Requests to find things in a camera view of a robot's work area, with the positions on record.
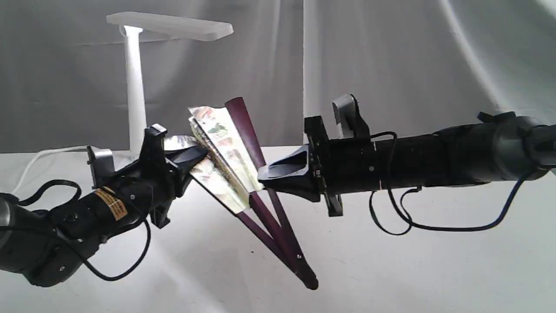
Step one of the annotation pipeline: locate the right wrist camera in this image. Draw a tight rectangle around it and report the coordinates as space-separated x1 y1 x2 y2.
332 93 370 138

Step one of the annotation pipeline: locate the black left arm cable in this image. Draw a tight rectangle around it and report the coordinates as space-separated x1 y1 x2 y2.
0 180 152 282

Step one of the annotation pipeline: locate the white cable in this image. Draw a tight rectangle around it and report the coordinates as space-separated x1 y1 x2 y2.
11 147 131 196

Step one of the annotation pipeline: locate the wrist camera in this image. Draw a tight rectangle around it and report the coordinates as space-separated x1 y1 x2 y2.
332 93 370 138
86 145 115 178

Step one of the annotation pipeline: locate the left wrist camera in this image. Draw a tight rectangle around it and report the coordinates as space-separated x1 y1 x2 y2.
86 145 115 178

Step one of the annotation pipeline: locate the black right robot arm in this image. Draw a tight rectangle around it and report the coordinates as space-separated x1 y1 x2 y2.
258 112 556 216

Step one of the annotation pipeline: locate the grey fabric backdrop curtain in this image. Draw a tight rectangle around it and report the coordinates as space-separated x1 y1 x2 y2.
0 0 555 153

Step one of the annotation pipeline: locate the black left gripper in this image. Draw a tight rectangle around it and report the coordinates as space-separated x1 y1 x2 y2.
126 123 208 229

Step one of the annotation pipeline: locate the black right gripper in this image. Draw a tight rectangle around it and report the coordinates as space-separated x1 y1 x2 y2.
258 116 377 216

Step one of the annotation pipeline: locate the white desk lamp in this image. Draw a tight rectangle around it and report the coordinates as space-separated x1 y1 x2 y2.
106 11 234 158

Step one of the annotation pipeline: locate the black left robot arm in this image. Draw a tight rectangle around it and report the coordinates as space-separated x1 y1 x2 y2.
0 124 208 287

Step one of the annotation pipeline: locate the painted paper folding fan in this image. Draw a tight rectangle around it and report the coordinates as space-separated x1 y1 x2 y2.
165 97 318 290

